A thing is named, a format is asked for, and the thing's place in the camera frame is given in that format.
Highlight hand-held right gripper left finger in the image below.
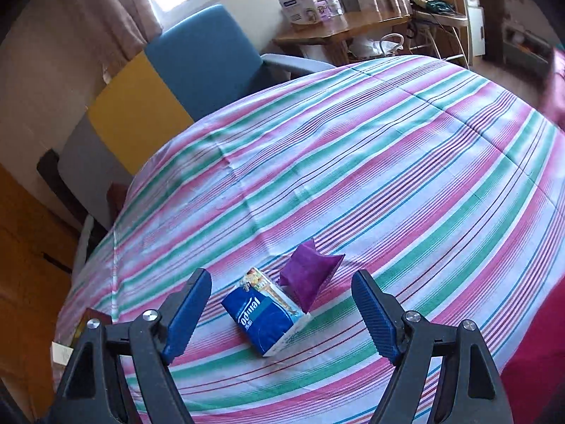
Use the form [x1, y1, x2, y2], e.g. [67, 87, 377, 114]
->
[53, 269, 213, 424]

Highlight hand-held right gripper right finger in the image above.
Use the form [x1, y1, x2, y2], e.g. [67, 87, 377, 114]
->
[352, 269, 515, 424]

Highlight blue tissue pack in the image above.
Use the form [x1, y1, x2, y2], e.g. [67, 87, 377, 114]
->
[221, 267, 312, 358]

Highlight purple packet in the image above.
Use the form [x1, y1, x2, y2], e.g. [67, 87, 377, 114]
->
[279, 237, 346, 312]

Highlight white foam piece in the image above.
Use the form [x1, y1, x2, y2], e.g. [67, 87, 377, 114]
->
[73, 216, 95, 270]

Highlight dark red cloth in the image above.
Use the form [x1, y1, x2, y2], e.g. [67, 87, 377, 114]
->
[108, 183, 129, 222]

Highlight pink green striped tablecloth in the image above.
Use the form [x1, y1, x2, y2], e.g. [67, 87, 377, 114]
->
[53, 54, 565, 424]

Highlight person's red clothing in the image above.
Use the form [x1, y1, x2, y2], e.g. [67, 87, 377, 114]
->
[501, 269, 565, 424]

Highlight wooden wardrobe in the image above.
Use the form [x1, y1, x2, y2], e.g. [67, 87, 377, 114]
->
[0, 163, 84, 407]

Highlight grey yellow blue sofa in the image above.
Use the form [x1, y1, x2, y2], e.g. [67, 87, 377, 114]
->
[57, 4, 336, 230]

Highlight white plastic bag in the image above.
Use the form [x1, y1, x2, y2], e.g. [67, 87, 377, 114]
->
[349, 33, 404, 58]

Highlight white metal rack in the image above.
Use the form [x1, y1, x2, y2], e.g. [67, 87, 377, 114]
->
[410, 9, 471, 69]

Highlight wooden desk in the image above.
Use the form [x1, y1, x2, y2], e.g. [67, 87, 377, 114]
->
[271, 9, 411, 65]

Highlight white appliance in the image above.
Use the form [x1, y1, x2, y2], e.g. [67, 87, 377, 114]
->
[465, 0, 486, 56]

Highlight small pink jars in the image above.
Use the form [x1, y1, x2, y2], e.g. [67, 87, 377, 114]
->
[315, 0, 345, 18]

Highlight white box with blue label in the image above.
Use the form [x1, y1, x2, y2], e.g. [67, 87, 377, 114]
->
[276, 0, 319, 25]

